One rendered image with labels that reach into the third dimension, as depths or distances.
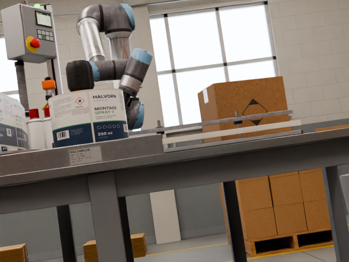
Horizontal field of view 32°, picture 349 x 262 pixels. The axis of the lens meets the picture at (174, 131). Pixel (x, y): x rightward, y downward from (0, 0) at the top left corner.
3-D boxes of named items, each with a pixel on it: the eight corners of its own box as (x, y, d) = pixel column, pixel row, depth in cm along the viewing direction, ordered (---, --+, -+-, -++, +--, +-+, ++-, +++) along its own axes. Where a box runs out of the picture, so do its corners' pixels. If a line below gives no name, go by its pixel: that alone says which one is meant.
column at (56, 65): (61, 178, 227) (38, 4, 232) (62, 178, 232) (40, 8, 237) (72, 177, 228) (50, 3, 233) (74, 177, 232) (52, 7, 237)
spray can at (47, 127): (50, 164, 213) (42, 107, 214) (46, 166, 217) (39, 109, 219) (64, 162, 215) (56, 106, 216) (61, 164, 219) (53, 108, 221)
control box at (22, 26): (6, 60, 222) (0, 9, 223) (39, 64, 236) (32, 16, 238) (26, 53, 217) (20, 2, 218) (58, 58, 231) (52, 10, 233)
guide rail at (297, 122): (0, 167, 210) (-1, 161, 210) (1, 167, 211) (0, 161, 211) (301, 125, 219) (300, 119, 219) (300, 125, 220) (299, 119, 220)
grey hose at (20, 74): (19, 117, 224) (13, 61, 226) (22, 118, 228) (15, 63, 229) (29, 115, 224) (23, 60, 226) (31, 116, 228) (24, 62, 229)
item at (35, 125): (31, 167, 212) (24, 109, 213) (35, 167, 217) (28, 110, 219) (45, 165, 212) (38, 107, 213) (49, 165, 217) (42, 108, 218)
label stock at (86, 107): (55, 156, 170) (49, 105, 171) (125, 146, 174) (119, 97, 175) (54, 151, 150) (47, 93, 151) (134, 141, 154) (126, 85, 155)
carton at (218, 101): (223, 150, 237) (212, 82, 239) (205, 154, 260) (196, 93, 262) (293, 141, 244) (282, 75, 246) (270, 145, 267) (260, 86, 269)
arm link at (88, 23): (70, 0, 254) (86, 64, 218) (96, -1, 256) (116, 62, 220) (71, 24, 261) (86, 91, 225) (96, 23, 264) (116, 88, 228)
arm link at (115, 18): (108, 133, 259) (95, 8, 262) (142, 130, 263) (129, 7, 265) (112, 131, 247) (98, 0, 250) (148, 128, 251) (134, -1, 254)
